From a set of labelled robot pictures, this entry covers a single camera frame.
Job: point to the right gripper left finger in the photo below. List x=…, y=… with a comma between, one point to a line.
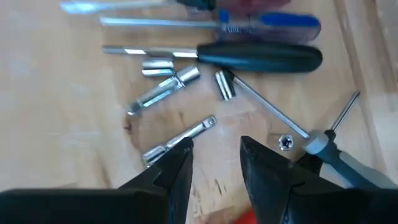
x=174, y=174

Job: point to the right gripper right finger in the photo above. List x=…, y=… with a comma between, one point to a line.
x=267, y=180

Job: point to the chrome extension bar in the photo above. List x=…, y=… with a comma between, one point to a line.
x=183, y=135

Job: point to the large grey black screwdriver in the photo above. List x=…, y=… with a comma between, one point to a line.
x=329, y=149

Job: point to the chrome socket adapter bar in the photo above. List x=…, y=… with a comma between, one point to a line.
x=164, y=88

